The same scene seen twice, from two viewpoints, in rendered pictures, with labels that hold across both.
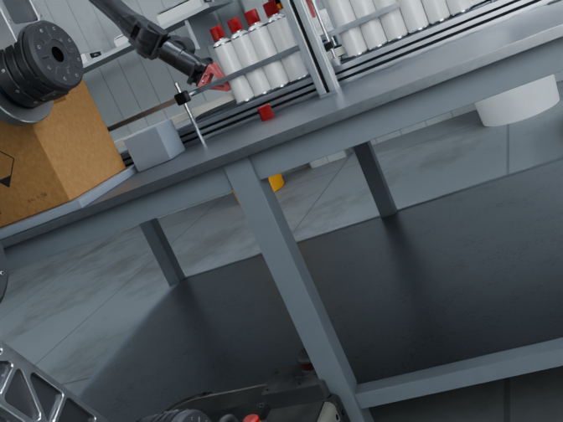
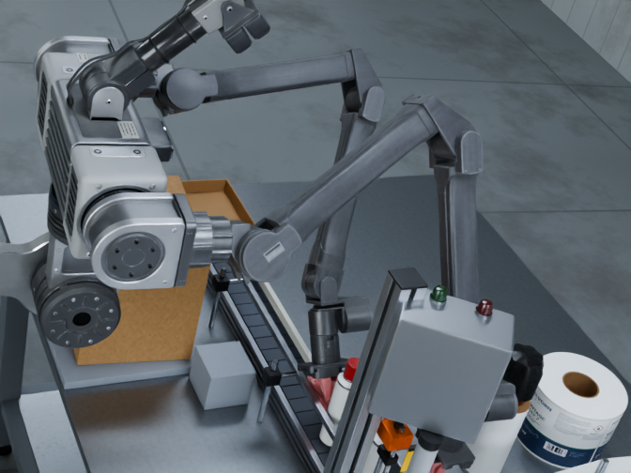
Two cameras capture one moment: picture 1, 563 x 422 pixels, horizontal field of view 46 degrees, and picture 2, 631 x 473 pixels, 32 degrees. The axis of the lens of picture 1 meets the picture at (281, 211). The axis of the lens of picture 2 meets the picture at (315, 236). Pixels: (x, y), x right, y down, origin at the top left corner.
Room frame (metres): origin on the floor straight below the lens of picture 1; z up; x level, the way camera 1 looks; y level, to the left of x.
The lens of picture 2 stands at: (0.38, -0.91, 2.42)
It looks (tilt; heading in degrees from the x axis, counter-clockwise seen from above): 33 degrees down; 37
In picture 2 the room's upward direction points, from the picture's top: 15 degrees clockwise
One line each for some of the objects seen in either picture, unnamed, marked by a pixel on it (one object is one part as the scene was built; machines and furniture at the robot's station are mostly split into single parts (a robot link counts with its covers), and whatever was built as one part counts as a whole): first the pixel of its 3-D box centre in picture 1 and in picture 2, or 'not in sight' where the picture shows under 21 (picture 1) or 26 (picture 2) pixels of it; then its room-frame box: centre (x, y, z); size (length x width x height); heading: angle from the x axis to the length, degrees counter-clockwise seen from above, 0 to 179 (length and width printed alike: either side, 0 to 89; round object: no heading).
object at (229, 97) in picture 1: (219, 101); (332, 398); (1.84, 0.03, 0.91); 1.07 x 0.01 x 0.02; 70
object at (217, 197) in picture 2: not in sight; (198, 221); (2.05, 0.71, 0.85); 0.30 x 0.26 x 0.04; 70
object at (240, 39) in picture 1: (248, 57); not in sight; (1.76, -0.08, 0.98); 0.05 x 0.05 x 0.20
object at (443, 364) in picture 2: not in sight; (440, 362); (1.58, -0.30, 1.38); 0.17 x 0.10 x 0.19; 125
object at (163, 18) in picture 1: (186, 9); not in sight; (5.07, 0.05, 1.47); 0.39 x 0.37 x 0.10; 65
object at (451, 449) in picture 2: not in sight; (450, 433); (1.75, -0.28, 1.12); 0.10 x 0.07 x 0.07; 69
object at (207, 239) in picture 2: not in sight; (199, 239); (1.38, 0.05, 1.45); 0.09 x 0.08 x 0.12; 65
